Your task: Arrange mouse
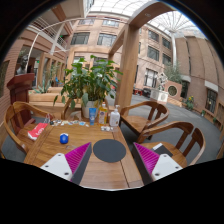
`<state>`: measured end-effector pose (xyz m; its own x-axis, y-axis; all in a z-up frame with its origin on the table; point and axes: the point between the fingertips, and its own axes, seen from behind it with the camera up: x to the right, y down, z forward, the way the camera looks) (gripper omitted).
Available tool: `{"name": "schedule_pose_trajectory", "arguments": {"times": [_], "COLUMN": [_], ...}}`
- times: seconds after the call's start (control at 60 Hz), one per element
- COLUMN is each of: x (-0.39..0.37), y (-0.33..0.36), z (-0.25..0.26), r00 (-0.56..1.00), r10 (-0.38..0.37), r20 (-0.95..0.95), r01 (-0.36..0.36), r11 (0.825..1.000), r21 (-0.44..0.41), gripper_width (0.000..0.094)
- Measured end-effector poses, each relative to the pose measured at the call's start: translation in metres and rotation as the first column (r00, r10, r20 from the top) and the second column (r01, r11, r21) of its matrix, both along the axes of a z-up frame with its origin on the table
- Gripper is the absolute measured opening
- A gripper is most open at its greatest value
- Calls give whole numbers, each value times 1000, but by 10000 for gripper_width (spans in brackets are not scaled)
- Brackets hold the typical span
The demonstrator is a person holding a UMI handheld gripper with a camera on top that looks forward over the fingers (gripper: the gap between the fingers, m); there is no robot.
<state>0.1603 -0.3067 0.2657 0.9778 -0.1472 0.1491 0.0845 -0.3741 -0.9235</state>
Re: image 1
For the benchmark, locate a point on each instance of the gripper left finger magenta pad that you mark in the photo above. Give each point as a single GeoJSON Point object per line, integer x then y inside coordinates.
{"type": "Point", "coordinates": [70, 166]}

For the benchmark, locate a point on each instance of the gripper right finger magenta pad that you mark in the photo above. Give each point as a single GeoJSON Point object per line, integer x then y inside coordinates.
{"type": "Point", "coordinates": [151, 165]}

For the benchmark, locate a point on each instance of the blue computer mouse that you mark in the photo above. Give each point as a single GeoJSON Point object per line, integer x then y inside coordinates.
{"type": "Point", "coordinates": [64, 138]}

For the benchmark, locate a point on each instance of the dark notebook on chair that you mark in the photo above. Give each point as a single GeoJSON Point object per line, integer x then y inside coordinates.
{"type": "Point", "coordinates": [161, 149]}

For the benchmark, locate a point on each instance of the round dark grey mousepad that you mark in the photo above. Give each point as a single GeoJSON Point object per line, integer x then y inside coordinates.
{"type": "Point", "coordinates": [109, 150]}

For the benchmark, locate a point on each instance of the wooden chair near right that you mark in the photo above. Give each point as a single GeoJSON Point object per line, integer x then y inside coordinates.
{"type": "Point", "coordinates": [185, 129]}

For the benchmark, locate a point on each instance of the red packet on chair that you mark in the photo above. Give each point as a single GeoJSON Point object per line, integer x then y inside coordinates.
{"type": "Point", "coordinates": [34, 134]}

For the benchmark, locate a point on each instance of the wooden chair far right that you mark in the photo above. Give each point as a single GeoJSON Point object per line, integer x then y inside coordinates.
{"type": "Point", "coordinates": [157, 113]}

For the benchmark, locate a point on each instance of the blue tube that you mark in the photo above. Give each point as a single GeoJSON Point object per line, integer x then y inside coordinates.
{"type": "Point", "coordinates": [92, 115]}

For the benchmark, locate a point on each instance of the white pump dispenser bottle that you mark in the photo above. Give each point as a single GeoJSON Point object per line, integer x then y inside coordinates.
{"type": "Point", "coordinates": [114, 117]}

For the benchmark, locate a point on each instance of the yellow liquid bottle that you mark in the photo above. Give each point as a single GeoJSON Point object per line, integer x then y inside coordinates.
{"type": "Point", "coordinates": [102, 114]}

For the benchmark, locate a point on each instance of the wooden chair left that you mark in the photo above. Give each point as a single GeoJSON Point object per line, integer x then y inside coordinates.
{"type": "Point", "coordinates": [18, 122]}

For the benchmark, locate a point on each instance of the wooden planter box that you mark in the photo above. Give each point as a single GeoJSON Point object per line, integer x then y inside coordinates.
{"type": "Point", "coordinates": [49, 99]}

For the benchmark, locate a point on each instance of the white statue on plinth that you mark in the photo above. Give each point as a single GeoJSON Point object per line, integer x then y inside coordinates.
{"type": "Point", "coordinates": [159, 93]}

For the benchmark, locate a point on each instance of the green potted plant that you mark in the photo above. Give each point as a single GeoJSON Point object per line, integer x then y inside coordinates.
{"type": "Point", "coordinates": [92, 84]}

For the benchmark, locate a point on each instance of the bust sculpture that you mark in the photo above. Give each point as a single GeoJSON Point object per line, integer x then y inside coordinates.
{"type": "Point", "coordinates": [22, 69]}

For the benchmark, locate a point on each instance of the wooden structural column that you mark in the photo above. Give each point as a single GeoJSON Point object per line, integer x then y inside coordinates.
{"type": "Point", "coordinates": [128, 40]}

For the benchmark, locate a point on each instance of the dark red wooden pedestal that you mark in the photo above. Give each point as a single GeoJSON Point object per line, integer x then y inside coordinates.
{"type": "Point", "coordinates": [19, 87]}

